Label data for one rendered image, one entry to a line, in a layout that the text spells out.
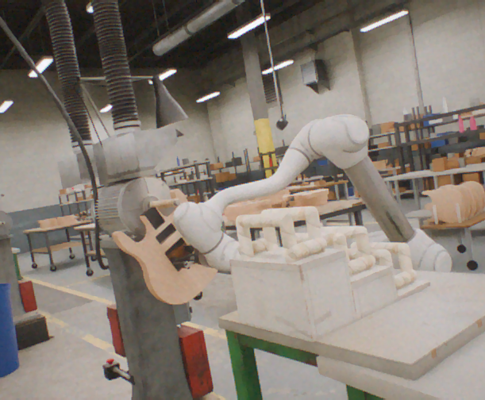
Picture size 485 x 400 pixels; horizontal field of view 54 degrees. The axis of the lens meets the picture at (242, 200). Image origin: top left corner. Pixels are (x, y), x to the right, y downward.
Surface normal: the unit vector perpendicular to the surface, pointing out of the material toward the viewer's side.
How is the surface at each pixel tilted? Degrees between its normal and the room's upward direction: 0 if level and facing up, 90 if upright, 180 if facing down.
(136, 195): 85
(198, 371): 90
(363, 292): 90
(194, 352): 90
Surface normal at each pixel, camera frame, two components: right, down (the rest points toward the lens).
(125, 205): 0.15, -0.09
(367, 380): -0.82, 0.17
